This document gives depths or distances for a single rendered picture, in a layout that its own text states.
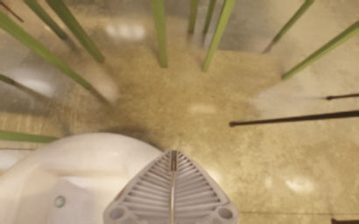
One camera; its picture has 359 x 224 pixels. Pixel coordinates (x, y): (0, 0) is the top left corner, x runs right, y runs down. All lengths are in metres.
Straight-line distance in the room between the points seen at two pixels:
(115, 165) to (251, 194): 0.66
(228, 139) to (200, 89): 0.33
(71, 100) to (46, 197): 0.57
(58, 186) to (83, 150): 0.15
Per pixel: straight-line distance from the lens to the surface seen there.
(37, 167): 0.49
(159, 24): 0.64
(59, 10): 0.79
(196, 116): 0.74
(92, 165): 0.40
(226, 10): 0.59
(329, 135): 1.15
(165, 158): 0.16
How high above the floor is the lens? 0.70
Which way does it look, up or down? 73 degrees down
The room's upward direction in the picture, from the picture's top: 7 degrees clockwise
